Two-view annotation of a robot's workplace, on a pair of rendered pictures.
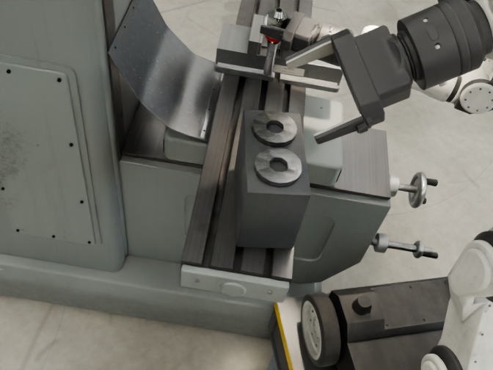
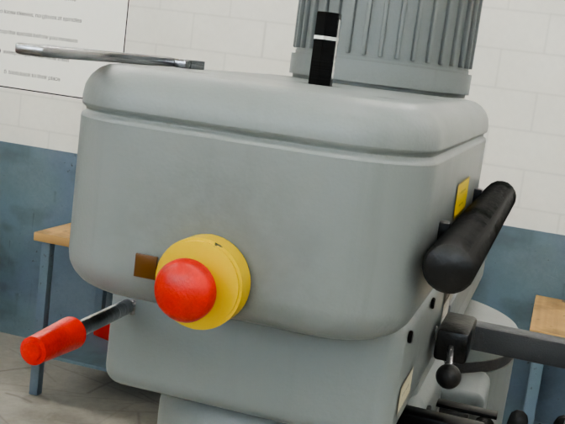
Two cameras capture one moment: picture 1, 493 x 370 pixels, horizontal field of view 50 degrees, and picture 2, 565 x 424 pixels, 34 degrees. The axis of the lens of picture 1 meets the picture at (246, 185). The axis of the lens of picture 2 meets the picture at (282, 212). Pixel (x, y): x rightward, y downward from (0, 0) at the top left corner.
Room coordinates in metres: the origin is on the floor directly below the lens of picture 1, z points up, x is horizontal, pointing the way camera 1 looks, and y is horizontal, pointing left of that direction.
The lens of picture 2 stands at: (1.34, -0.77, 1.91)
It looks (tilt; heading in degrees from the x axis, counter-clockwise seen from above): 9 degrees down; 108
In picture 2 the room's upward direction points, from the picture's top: 7 degrees clockwise
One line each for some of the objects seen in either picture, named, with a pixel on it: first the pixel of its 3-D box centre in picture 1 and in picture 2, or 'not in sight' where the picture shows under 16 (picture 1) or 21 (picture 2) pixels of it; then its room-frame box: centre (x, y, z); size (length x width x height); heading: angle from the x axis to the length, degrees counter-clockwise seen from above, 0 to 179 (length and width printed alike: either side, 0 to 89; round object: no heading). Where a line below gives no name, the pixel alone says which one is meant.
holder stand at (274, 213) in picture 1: (268, 178); not in sight; (0.71, -0.04, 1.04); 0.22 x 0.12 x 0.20; 10
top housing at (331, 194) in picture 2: not in sight; (312, 175); (1.11, 0.02, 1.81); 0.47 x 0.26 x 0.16; 91
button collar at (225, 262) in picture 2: not in sight; (203, 281); (1.12, -0.23, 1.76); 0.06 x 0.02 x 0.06; 1
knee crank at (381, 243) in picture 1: (405, 247); not in sight; (0.98, -0.53, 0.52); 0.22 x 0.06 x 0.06; 91
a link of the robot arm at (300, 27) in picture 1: (311, 38); not in sight; (1.09, -0.09, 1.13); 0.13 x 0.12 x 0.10; 167
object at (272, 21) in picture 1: (276, 23); not in sight; (1.11, 0.00, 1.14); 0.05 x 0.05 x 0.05
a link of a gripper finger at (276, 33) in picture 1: (272, 33); not in sight; (1.08, 0.01, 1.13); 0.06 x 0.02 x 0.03; 77
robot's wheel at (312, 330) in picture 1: (319, 329); not in sight; (0.66, -0.28, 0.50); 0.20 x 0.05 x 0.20; 19
